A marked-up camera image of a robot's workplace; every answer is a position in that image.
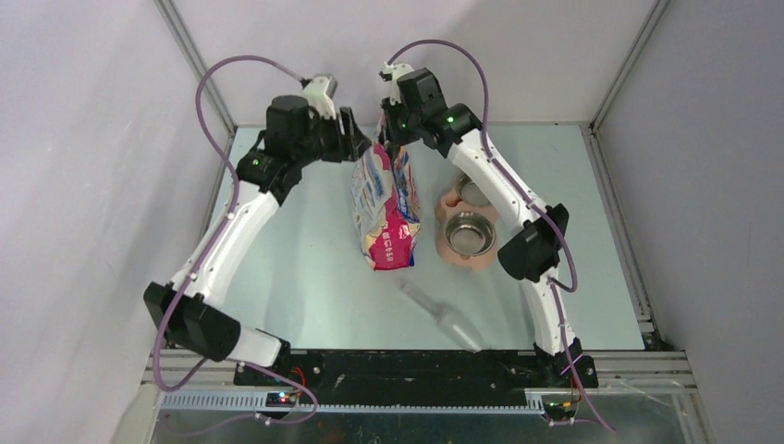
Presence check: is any far steel bowl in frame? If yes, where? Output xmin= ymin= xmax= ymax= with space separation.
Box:
xmin=455 ymin=172 xmax=492 ymax=207

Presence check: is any clear plastic scoop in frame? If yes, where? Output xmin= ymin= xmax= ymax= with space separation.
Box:
xmin=398 ymin=279 xmax=485 ymax=353

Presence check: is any pet food bag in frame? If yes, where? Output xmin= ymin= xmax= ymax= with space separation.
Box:
xmin=350 ymin=122 xmax=422 ymax=271

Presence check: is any pink double bowl stand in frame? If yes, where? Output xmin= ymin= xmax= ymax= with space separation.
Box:
xmin=434 ymin=172 xmax=499 ymax=271

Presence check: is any steel bowl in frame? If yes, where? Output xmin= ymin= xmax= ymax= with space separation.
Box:
xmin=444 ymin=212 xmax=496 ymax=257
xmin=455 ymin=172 xmax=492 ymax=207

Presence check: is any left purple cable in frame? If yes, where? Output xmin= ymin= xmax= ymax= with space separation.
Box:
xmin=152 ymin=55 xmax=320 ymax=426

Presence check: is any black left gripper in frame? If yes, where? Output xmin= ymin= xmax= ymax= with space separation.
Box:
xmin=293 ymin=106 xmax=372 ymax=167

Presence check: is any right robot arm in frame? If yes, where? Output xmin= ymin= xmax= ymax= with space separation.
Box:
xmin=380 ymin=64 xmax=575 ymax=387

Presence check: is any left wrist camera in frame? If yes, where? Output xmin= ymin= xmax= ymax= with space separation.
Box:
xmin=300 ymin=74 xmax=337 ymax=120

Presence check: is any near steel bowl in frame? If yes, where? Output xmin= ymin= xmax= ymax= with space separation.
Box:
xmin=444 ymin=212 xmax=496 ymax=257

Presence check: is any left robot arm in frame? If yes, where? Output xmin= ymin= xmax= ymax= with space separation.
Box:
xmin=143 ymin=95 xmax=371 ymax=386

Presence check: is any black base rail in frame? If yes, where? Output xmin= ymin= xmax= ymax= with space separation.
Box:
xmin=272 ymin=350 xmax=598 ymax=408

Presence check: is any aluminium frame front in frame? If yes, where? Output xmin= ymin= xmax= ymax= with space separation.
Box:
xmin=156 ymin=350 xmax=697 ymax=414

